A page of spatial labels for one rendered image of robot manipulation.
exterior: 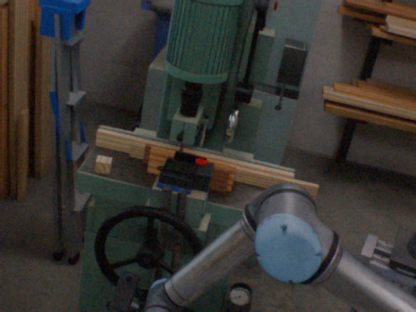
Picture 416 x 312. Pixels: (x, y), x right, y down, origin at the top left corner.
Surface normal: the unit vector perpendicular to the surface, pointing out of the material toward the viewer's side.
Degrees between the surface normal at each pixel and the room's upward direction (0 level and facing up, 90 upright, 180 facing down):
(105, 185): 90
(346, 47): 90
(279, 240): 87
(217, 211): 90
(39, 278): 0
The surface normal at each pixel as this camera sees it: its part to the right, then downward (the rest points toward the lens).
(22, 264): 0.18, -0.87
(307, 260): -0.25, 0.32
